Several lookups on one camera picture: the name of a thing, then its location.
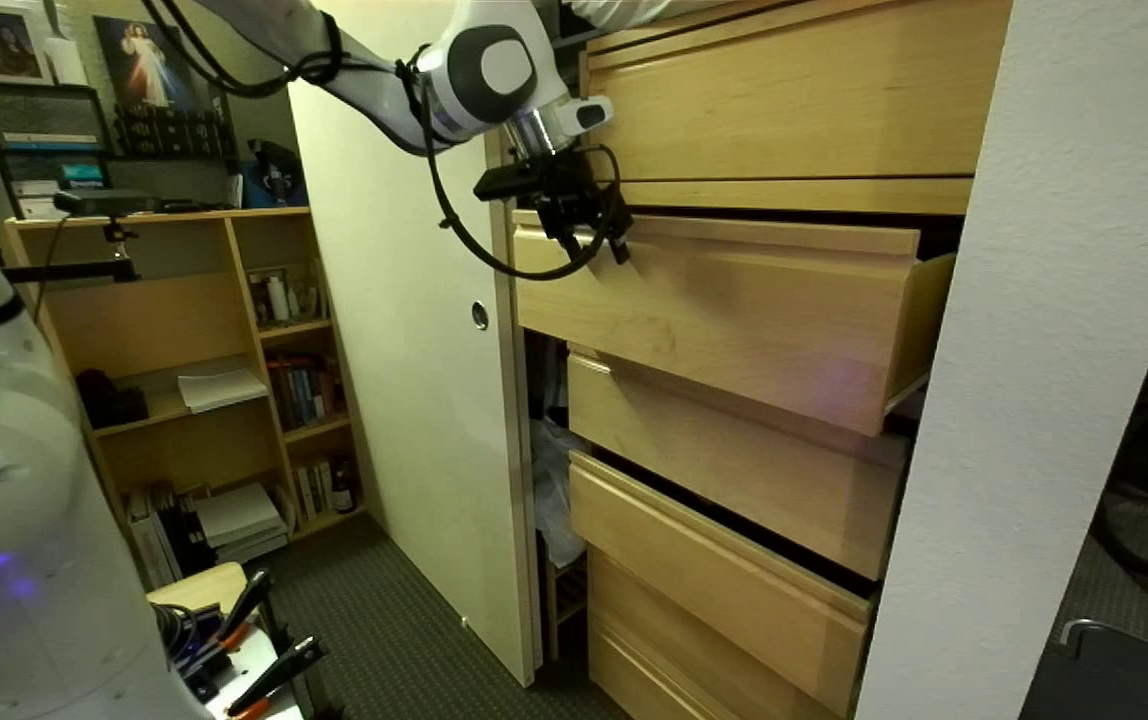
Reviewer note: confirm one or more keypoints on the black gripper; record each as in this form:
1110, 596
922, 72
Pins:
570, 202

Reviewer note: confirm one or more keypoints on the wooden drawer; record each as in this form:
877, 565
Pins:
824, 320
815, 486
780, 615
669, 667
805, 104

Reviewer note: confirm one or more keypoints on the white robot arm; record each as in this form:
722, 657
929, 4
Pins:
79, 633

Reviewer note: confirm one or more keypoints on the cream closet door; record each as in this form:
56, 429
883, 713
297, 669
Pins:
434, 371

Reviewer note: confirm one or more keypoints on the wooden bookshelf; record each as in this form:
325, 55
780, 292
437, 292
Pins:
139, 301

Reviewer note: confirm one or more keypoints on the white paper stack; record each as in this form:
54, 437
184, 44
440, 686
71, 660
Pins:
218, 386

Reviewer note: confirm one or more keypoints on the stack of binders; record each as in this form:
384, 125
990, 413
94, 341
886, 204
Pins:
242, 522

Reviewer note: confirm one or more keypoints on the framed religious picture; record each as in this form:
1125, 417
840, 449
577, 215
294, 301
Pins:
143, 67

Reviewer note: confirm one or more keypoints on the black metal shelf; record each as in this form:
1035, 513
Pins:
61, 137

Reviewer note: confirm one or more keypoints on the pens in holder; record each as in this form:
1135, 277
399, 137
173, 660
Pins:
229, 652

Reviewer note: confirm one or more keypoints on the small framed photo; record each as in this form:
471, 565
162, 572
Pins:
18, 48

